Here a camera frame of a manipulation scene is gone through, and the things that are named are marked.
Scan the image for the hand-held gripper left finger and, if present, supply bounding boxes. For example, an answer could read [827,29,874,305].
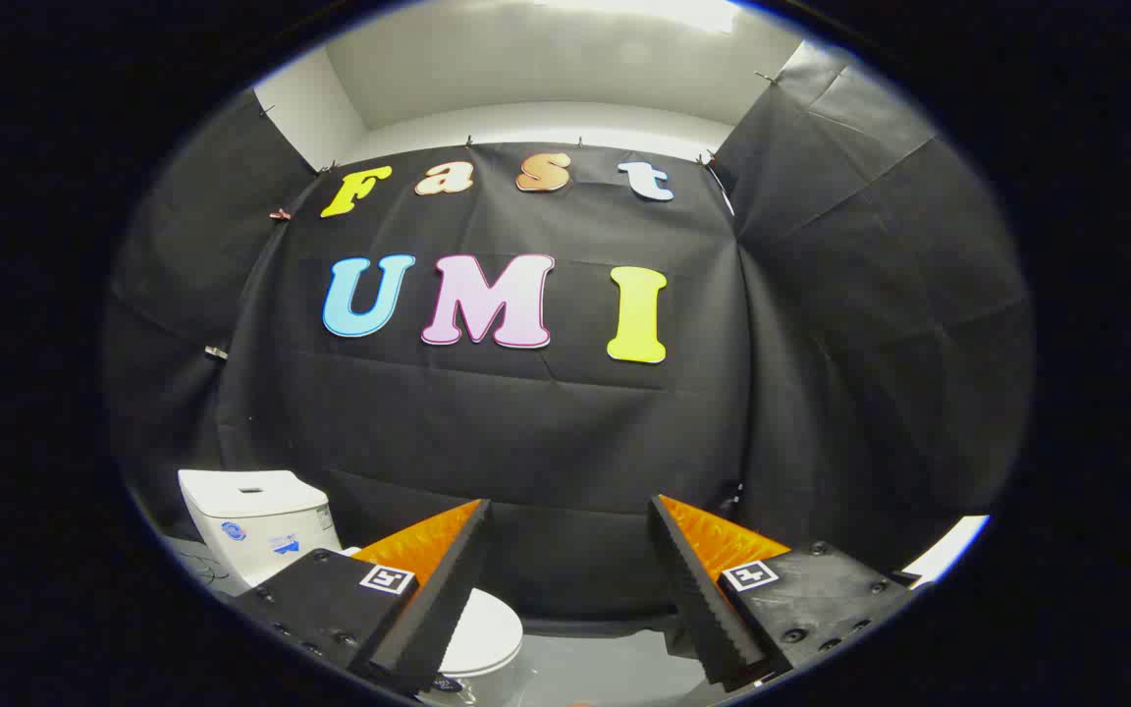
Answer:
[232,498,494,695]

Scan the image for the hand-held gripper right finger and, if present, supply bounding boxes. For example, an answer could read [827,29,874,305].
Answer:
[648,494,916,689]

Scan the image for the white toilet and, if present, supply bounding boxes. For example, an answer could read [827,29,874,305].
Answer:
[178,468,525,704]

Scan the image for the black backdrop cloth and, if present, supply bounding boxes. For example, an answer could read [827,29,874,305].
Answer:
[102,39,1036,629]

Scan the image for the thin black floor cable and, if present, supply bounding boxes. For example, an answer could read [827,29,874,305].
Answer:
[176,550,233,592]

